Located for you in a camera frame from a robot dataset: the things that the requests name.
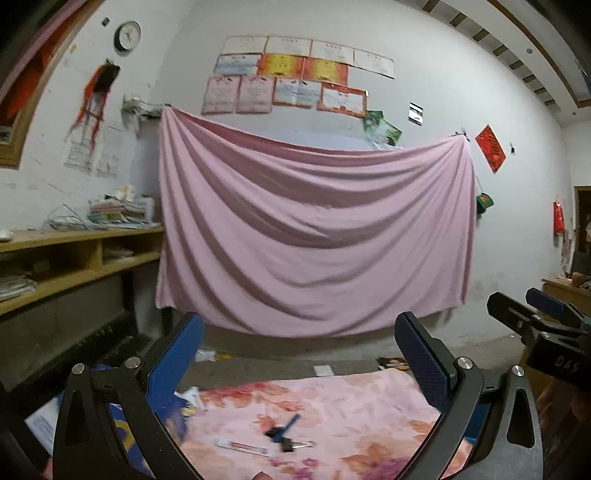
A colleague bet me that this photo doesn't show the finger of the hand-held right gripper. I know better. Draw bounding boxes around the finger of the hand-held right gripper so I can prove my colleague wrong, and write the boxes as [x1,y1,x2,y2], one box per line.
[525,287,591,330]
[486,292,543,344]

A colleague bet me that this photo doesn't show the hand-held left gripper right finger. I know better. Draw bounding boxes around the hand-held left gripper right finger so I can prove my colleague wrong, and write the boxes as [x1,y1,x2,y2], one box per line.
[394,311,543,480]

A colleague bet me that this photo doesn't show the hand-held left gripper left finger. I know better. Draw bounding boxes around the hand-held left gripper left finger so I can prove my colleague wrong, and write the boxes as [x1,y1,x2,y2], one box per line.
[52,312,205,480]

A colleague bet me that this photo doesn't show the large blue cardboard box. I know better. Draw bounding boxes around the large blue cardboard box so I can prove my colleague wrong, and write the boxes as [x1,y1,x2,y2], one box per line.
[25,364,204,480]

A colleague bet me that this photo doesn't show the person's right hand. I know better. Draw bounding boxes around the person's right hand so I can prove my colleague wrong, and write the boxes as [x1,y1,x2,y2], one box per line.
[538,381,591,444]

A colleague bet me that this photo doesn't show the wooden desk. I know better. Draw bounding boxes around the wooden desk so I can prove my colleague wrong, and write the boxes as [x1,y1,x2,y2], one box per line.
[542,274,591,302]

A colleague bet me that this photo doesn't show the blue plastic object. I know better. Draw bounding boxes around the blue plastic object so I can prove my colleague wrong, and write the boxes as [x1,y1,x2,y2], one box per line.
[459,401,483,455]

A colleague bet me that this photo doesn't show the pink floral blanket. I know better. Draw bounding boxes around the pink floral blanket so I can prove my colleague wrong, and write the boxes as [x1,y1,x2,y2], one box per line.
[175,369,476,480]

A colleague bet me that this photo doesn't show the white tube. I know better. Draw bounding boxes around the white tube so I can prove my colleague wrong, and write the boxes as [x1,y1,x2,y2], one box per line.
[215,438,273,457]

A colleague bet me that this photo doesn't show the blue black key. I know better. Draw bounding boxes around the blue black key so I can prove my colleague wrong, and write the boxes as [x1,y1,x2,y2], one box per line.
[264,414,301,442]

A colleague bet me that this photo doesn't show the black binder clip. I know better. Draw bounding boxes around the black binder clip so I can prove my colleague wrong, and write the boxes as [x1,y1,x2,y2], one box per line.
[278,438,317,454]

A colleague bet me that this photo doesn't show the stack of books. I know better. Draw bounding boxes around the stack of books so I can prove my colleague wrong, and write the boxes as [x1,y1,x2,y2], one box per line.
[88,185,160,230]

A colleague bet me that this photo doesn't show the stack of newspapers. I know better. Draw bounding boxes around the stack of newspapers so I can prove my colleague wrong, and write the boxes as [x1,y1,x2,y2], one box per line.
[0,274,37,302]

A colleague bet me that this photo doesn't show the pink hanging sheet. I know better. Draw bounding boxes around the pink hanging sheet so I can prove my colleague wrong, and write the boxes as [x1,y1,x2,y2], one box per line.
[156,105,477,337]

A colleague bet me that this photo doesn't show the green landscape photo poster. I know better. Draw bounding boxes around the green landscape photo poster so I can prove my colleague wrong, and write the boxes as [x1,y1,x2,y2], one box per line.
[362,111,402,147]

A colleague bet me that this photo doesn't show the red black tassel decoration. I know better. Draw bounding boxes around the red black tassel decoration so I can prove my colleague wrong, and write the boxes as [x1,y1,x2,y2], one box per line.
[68,58,122,145]

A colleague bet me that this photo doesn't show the wooden wall shelf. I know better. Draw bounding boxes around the wooden wall shelf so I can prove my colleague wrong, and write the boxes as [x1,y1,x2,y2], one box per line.
[0,224,165,317]

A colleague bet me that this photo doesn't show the red paper wall decoration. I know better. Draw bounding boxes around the red paper wall decoration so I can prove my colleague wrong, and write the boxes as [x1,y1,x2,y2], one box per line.
[475,124,507,175]

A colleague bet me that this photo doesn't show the light blue wire bundle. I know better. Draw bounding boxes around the light blue wire bundle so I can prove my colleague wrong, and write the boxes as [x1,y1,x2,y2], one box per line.
[45,204,94,232]

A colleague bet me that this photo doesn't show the white wall calendar sheets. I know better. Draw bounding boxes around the white wall calendar sheets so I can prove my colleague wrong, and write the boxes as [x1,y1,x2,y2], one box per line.
[64,99,123,179]

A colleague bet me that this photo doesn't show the wooden window frame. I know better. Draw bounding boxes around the wooden window frame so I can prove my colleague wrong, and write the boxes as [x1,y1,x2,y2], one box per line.
[0,0,99,169]

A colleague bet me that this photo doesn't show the group of wall certificates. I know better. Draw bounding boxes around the group of wall certificates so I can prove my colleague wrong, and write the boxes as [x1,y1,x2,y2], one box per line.
[201,36,396,116]

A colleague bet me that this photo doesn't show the round wall clock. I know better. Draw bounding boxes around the round wall clock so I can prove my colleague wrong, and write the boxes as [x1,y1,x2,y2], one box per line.
[113,20,142,53]

